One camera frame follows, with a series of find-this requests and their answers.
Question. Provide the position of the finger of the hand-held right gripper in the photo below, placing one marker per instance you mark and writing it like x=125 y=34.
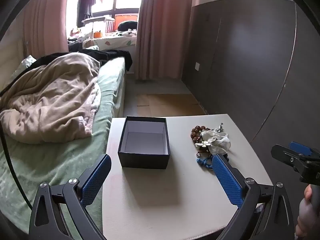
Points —
x=285 y=155
x=298 y=148

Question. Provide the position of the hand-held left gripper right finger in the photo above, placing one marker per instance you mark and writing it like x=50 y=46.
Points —
x=225 y=177

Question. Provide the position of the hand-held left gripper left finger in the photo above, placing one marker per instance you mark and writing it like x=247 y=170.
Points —
x=96 y=177

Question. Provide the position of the white fabric scrunchie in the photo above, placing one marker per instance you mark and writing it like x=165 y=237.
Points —
x=217 y=142

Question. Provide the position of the black cardboard box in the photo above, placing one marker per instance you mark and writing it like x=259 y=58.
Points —
x=145 y=142

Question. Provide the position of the person's right hand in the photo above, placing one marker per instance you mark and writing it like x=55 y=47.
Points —
x=306 y=217

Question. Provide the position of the white flower brooch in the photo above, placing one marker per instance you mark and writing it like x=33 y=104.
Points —
x=202 y=144

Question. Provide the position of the small silver metal ornament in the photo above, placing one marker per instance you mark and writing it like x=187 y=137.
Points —
x=220 y=127

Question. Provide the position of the bed with green sheet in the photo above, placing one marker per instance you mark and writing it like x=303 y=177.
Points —
x=32 y=165

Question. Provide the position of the flat brown cardboard sheet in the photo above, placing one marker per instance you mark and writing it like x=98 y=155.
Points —
x=170 y=103

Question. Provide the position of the beige blanket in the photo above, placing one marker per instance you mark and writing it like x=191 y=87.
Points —
x=50 y=97

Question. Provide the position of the black clothing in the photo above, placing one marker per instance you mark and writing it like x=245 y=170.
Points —
x=110 y=55

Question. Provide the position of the patterned white bedding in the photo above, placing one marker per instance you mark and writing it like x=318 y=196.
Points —
x=115 y=41

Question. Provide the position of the beige padded headboard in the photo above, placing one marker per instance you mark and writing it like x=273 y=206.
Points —
x=10 y=62

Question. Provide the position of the black bag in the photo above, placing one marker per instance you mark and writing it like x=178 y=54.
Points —
x=128 y=25

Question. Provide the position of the pink curtain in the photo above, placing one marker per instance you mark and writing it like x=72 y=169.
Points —
x=160 y=30
x=47 y=22

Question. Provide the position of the hanging dark garment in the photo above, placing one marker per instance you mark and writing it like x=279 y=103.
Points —
x=86 y=0

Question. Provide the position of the white wall outlet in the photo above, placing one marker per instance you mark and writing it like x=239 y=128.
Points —
x=197 y=66

